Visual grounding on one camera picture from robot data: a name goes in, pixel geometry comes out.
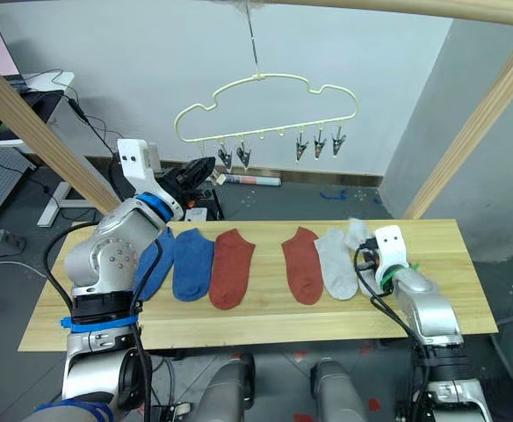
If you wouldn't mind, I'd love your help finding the metal hanger hook rod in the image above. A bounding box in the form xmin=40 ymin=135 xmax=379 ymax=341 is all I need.
xmin=243 ymin=7 xmax=263 ymax=76

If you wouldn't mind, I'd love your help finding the black desk power cable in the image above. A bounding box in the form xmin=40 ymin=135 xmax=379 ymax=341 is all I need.
xmin=21 ymin=68 xmax=124 ymax=162

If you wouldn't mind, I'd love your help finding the black floor stand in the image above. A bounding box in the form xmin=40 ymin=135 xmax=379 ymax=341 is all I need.
xmin=184 ymin=184 xmax=225 ymax=222

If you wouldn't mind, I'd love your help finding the cream cloud-shaped clip hanger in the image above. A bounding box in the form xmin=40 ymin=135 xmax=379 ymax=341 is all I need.
xmin=173 ymin=72 xmax=360 ymax=144

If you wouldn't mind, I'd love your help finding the red sock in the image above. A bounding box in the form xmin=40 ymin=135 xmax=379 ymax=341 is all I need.
xmin=207 ymin=227 xmax=257 ymax=310
xmin=281 ymin=226 xmax=324 ymax=306

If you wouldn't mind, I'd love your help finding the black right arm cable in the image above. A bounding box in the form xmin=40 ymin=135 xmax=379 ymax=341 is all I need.
xmin=354 ymin=245 xmax=431 ymax=399

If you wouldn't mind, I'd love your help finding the dark rounded grey robot leg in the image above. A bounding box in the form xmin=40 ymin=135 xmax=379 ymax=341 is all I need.
xmin=309 ymin=358 xmax=368 ymax=422
xmin=196 ymin=351 xmax=257 ymax=422

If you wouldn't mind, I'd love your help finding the white desk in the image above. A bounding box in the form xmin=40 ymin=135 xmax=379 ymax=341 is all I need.
xmin=0 ymin=71 xmax=78 ymax=228

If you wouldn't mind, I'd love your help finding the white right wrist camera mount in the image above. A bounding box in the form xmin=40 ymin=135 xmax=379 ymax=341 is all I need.
xmin=372 ymin=224 xmax=410 ymax=287

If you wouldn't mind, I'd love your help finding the wooden frame slanted post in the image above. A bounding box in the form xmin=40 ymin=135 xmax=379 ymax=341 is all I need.
xmin=401 ymin=28 xmax=513 ymax=221
xmin=0 ymin=42 xmax=122 ymax=215

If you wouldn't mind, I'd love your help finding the rolled paper tube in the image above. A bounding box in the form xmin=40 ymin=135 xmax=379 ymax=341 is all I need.
xmin=218 ymin=172 xmax=283 ymax=188

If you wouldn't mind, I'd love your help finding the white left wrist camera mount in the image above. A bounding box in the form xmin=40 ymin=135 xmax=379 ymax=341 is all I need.
xmin=115 ymin=138 xmax=170 ymax=200

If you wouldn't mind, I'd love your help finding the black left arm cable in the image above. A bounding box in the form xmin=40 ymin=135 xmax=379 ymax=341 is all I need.
xmin=47 ymin=222 xmax=164 ymax=422

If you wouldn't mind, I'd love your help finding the metal hanger clip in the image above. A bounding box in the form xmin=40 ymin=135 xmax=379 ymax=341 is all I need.
xmin=294 ymin=126 xmax=310 ymax=163
xmin=235 ymin=138 xmax=254 ymax=171
xmin=216 ymin=139 xmax=234 ymax=171
xmin=312 ymin=127 xmax=328 ymax=161
xmin=330 ymin=125 xmax=348 ymax=159

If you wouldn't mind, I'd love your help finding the green zip tie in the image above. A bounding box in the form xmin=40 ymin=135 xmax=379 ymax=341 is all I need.
xmin=378 ymin=261 xmax=421 ymax=287

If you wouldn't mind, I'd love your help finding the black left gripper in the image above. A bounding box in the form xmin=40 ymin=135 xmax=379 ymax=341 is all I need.
xmin=156 ymin=156 xmax=218 ymax=204

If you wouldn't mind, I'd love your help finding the blue sock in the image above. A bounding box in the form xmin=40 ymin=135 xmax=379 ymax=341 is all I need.
xmin=132 ymin=228 xmax=177 ymax=302
xmin=171 ymin=227 xmax=216 ymax=302

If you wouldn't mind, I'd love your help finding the white sock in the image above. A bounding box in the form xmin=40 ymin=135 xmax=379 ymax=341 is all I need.
xmin=315 ymin=227 xmax=360 ymax=302
xmin=345 ymin=217 xmax=390 ymax=298

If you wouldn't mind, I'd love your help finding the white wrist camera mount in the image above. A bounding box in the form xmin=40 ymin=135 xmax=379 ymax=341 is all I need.
xmin=115 ymin=138 xmax=170 ymax=200
xmin=372 ymin=224 xmax=410 ymax=287

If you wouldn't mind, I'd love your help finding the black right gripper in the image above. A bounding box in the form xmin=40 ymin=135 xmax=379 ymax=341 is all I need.
xmin=355 ymin=236 xmax=382 ymax=272

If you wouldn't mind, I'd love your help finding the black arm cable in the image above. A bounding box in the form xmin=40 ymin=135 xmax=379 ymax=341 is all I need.
xmin=47 ymin=222 xmax=164 ymax=422
xmin=354 ymin=245 xmax=431 ymax=399

